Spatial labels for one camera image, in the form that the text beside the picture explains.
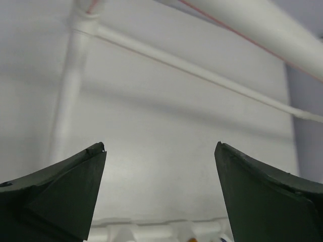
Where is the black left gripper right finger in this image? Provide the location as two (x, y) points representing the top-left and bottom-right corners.
(214, 142), (322, 241)

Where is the orange water faucet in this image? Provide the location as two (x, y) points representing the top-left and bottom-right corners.
(187, 237), (197, 242)

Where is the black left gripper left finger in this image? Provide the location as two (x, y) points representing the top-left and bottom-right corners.
(1, 142), (106, 241)

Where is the white PVC pipe frame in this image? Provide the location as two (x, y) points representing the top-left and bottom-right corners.
(49, 0), (323, 242)

